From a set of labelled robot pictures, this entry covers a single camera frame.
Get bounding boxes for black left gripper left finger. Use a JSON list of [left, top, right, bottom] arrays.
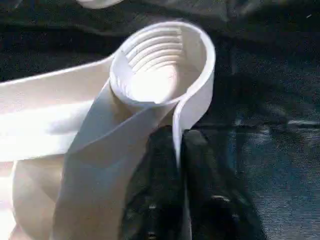
[[120, 127, 186, 240]]

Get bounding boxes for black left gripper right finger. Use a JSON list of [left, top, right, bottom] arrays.
[[182, 130, 268, 240]]

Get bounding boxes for white plastic table top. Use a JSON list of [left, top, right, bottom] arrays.
[[0, 20, 217, 240]]

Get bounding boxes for black work surface mat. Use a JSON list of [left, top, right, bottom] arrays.
[[0, 0, 320, 240]]

